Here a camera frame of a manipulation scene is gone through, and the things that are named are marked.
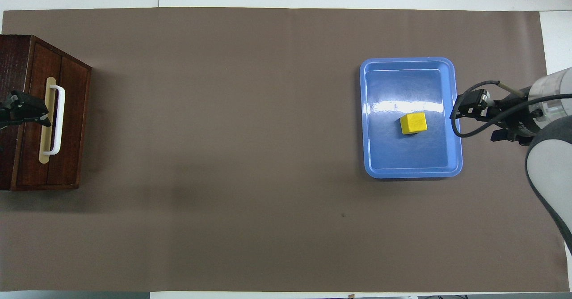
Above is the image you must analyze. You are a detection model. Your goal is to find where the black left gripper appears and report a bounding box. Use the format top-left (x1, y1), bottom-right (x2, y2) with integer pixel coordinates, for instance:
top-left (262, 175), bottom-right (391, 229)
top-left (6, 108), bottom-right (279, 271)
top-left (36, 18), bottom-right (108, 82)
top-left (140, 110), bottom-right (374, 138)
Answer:
top-left (0, 90), bottom-right (52, 128)

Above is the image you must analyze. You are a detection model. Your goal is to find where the dark wooden drawer cabinet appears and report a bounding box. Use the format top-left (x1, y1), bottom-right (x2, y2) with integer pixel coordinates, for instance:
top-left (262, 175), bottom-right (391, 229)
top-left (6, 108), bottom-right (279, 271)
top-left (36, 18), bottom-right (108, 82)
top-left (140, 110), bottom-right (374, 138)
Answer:
top-left (0, 34), bottom-right (92, 191)

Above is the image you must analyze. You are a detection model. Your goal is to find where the brown table mat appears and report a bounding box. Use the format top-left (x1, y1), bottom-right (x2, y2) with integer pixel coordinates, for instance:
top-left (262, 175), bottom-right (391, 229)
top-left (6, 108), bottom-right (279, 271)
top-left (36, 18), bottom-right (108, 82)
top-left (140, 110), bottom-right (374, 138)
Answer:
top-left (2, 8), bottom-right (570, 293)

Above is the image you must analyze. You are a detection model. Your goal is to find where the blue plastic tray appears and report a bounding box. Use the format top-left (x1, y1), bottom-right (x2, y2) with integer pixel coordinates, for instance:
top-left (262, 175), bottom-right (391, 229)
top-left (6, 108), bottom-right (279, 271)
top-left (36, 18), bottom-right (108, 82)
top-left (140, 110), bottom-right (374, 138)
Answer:
top-left (360, 57), bottom-right (463, 180)

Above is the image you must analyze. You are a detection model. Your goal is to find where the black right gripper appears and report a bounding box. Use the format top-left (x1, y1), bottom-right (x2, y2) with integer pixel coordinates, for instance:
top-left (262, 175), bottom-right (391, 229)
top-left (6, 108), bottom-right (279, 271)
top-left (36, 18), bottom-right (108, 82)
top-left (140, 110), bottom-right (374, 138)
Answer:
top-left (455, 89), bottom-right (545, 147)

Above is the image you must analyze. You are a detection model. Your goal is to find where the yellow cube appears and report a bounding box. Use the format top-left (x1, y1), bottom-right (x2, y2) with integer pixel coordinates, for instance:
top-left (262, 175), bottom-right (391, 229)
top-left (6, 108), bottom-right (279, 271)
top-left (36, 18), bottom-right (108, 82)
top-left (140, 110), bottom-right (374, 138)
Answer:
top-left (399, 113), bottom-right (428, 135)

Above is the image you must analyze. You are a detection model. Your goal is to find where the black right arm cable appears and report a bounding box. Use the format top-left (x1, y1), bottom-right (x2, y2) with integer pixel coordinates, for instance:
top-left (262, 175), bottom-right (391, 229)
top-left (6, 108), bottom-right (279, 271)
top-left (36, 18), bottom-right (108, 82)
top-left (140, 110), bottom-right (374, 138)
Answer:
top-left (450, 80), bottom-right (572, 139)

